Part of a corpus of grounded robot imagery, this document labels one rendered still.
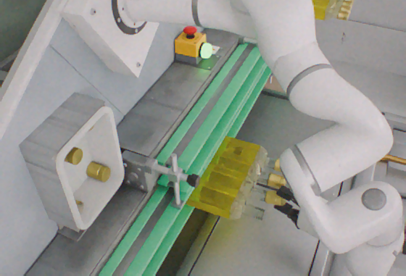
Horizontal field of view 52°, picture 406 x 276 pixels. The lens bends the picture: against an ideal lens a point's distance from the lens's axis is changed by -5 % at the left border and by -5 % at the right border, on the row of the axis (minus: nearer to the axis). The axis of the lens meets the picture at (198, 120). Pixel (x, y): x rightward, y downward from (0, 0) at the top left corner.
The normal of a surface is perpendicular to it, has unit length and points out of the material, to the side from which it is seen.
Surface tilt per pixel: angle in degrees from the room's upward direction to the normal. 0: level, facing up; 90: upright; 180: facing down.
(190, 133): 90
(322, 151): 97
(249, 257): 90
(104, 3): 5
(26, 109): 0
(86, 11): 5
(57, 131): 90
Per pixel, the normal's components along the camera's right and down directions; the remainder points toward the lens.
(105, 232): -0.02, -0.76
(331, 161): -0.13, 0.04
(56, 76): 0.91, 0.26
